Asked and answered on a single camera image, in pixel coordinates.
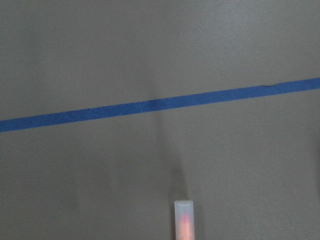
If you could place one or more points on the orange highlighter pen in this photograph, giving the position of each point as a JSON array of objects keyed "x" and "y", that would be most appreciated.
[{"x": 184, "y": 220}]

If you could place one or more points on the brown paper table cover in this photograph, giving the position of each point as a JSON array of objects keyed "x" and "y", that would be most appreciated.
[{"x": 251, "y": 166}]

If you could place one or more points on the blue tape grid lines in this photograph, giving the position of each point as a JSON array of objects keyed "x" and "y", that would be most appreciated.
[{"x": 161, "y": 104}]

